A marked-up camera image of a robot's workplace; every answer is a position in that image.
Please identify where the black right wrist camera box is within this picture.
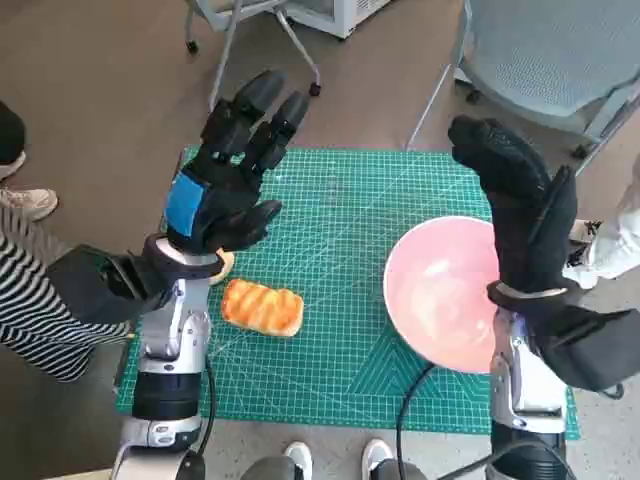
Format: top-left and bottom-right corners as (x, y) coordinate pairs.
(528, 287), (634, 395)

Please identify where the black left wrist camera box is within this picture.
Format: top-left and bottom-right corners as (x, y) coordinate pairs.
(47, 243), (172, 327)

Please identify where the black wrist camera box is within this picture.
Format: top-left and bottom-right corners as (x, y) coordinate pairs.
(47, 243), (172, 327)
(528, 287), (634, 395)

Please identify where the person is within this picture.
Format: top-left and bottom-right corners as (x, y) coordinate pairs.
(564, 149), (640, 290)
(0, 99), (135, 385)

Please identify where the grey chair with casters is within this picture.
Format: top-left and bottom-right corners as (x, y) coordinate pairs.
(183, 0), (323, 109)

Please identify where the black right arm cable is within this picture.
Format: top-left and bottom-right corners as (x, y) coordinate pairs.
(395, 362), (501, 480)

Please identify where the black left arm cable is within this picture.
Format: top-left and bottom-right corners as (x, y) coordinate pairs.
(197, 357), (218, 451)

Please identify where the green cutting mat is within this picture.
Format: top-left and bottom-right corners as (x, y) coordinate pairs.
(115, 144), (582, 442)

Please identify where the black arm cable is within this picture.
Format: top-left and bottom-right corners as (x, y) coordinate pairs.
(395, 362), (501, 480)
(197, 357), (218, 451)

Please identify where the pink bowl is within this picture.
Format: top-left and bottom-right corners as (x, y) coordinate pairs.
(383, 214), (502, 375)

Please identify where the round toy bread bun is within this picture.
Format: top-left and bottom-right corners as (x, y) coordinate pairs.
(208, 249), (237, 287)

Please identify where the oblong braided toy bread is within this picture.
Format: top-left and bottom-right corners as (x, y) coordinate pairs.
(221, 278), (305, 339)

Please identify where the white appliance cabinet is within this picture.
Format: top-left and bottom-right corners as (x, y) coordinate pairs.
(284, 0), (397, 41)

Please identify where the grey leg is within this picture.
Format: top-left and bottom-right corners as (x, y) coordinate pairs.
(243, 455), (296, 480)
(372, 459), (422, 480)

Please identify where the white shoe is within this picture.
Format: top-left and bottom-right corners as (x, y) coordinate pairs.
(283, 440), (314, 480)
(360, 438), (394, 480)

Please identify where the grey mesh seat chair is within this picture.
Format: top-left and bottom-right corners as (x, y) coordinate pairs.
(404, 0), (640, 177)

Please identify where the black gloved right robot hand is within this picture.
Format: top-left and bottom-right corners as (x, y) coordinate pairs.
(447, 115), (581, 295)

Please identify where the black left robot hand, blue tape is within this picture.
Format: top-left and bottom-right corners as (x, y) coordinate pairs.
(162, 69), (311, 254)

